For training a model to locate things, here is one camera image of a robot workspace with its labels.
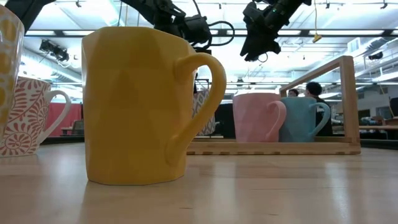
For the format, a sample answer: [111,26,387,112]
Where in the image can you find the black partition panel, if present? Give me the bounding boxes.
[214,104,236,139]

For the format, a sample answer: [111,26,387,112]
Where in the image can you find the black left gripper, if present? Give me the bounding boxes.
[178,14,213,55]

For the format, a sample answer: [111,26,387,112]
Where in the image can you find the red partition wall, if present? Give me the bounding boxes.
[45,103,83,138]

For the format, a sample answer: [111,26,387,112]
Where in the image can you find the white mug yellow dots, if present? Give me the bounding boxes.
[0,4,25,141]

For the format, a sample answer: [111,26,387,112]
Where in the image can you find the wooden mug rack tray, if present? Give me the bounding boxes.
[186,55,362,156]

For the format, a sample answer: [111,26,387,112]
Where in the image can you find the blue faceted mug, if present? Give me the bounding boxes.
[279,96,331,143]

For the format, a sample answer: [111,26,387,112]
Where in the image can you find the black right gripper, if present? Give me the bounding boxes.
[239,1,282,62]

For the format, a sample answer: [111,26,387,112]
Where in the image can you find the yellow faceted mug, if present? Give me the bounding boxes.
[81,26,228,187]

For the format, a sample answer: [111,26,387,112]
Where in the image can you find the patterned mug red rim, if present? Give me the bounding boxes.
[192,89,217,137]

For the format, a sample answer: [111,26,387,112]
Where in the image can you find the pink faceted mug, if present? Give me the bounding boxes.
[232,92,287,143]

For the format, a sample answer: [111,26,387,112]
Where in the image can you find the yellow hanging plug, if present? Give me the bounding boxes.
[312,0,323,44]

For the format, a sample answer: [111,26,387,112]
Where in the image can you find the white mug red floral pattern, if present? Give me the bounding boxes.
[0,76,72,158]

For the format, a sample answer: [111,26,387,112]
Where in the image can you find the black ceiling-mounted device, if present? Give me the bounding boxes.
[39,39,70,63]

